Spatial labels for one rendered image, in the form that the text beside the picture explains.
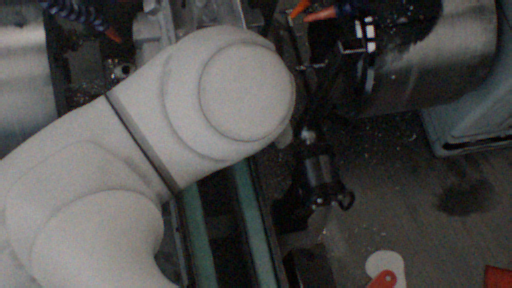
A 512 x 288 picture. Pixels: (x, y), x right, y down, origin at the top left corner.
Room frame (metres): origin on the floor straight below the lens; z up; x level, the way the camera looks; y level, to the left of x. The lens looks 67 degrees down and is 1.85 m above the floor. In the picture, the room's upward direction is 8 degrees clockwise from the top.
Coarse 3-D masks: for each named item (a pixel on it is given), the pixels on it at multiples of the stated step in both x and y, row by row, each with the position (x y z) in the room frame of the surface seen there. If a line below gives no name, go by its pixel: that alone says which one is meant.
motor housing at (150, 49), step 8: (248, 8) 0.58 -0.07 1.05; (136, 16) 0.54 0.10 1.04; (144, 16) 0.54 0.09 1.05; (152, 16) 0.54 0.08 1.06; (160, 16) 0.53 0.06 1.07; (160, 24) 0.52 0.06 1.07; (256, 32) 0.53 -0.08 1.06; (160, 40) 0.49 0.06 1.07; (144, 48) 0.48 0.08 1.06; (152, 48) 0.48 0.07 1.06; (160, 48) 0.48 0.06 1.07; (144, 56) 0.47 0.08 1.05; (152, 56) 0.47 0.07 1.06; (144, 64) 0.46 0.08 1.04
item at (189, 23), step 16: (160, 0) 0.55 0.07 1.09; (176, 0) 0.53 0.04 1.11; (192, 0) 0.53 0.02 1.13; (208, 0) 0.53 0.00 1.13; (224, 0) 0.54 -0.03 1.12; (176, 16) 0.51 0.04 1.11; (192, 16) 0.51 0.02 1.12; (208, 16) 0.50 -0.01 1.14; (224, 16) 0.52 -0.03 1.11; (240, 16) 0.50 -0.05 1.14; (176, 32) 0.46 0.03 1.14
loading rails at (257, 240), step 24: (240, 168) 0.37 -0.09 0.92; (192, 192) 0.32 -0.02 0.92; (240, 192) 0.33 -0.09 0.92; (264, 192) 0.33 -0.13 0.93; (168, 216) 0.30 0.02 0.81; (192, 216) 0.28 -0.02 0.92; (216, 216) 0.30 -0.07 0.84; (240, 216) 0.29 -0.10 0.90; (264, 216) 0.29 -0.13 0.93; (192, 240) 0.24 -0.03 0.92; (216, 240) 0.27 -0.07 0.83; (240, 240) 0.27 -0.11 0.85; (264, 240) 0.25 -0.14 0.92; (192, 264) 0.20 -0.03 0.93; (264, 264) 0.22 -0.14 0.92
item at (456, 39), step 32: (320, 0) 0.60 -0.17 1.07; (384, 0) 0.54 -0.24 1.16; (416, 0) 0.55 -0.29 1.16; (448, 0) 0.56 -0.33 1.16; (480, 0) 0.58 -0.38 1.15; (320, 32) 0.59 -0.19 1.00; (352, 32) 0.52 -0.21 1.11; (384, 32) 0.50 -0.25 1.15; (416, 32) 0.51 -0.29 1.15; (448, 32) 0.52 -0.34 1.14; (480, 32) 0.53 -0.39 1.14; (320, 64) 0.49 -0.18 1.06; (384, 64) 0.47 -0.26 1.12; (416, 64) 0.48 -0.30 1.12; (448, 64) 0.49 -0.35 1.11; (480, 64) 0.51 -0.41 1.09; (352, 96) 0.46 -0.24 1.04; (384, 96) 0.45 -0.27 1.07; (416, 96) 0.46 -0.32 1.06; (448, 96) 0.48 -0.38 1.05
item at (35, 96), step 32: (0, 0) 0.48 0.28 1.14; (32, 0) 0.48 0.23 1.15; (0, 32) 0.41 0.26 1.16; (32, 32) 0.42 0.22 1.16; (64, 32) 0.48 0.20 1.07; (0, 64) 0.37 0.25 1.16; (32, 64) 0.38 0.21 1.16; (64, 64) 0.47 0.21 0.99; (0, 96) 0.33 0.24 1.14; (32, 96) 0.34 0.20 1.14; (64, 96) 0.37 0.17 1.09; (0, 128) 0.30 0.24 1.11; (32, 128) 0.31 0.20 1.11; (0, 160) 0.28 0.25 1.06
